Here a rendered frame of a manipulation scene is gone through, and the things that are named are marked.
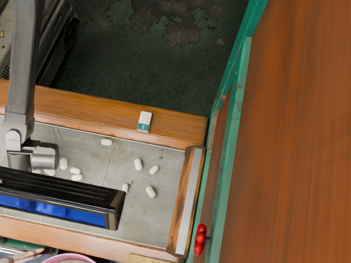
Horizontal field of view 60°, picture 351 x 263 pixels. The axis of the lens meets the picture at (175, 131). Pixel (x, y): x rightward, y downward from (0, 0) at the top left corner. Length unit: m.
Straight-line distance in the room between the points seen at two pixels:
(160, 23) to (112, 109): 1.14
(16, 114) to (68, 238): 0.38
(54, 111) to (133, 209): 0.40
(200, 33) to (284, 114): 1.79
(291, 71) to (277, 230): 0.12
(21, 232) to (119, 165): 0.34
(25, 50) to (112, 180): 0.44
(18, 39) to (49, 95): 0.30
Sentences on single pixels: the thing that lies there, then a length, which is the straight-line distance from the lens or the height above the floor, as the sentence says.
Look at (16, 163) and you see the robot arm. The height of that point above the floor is 0.90.
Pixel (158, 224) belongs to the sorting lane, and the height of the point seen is 0.74.
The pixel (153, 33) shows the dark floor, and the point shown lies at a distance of 2.01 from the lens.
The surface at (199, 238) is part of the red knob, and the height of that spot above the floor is 1.26.
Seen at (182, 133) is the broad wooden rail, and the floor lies 0.76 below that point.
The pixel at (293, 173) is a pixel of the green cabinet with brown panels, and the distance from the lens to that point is 0.20.
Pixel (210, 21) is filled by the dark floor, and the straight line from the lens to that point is 2.07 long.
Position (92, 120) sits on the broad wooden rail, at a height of 0.76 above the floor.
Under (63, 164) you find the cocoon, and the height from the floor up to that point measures 0.76.
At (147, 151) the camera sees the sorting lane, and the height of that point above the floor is 0.74.
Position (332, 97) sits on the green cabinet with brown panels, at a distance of 0.17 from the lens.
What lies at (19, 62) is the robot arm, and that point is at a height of 1.03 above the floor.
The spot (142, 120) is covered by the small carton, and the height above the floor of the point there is 0.78.
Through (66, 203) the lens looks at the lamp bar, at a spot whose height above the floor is 1.11.
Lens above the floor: 1.68
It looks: 75 degrees down
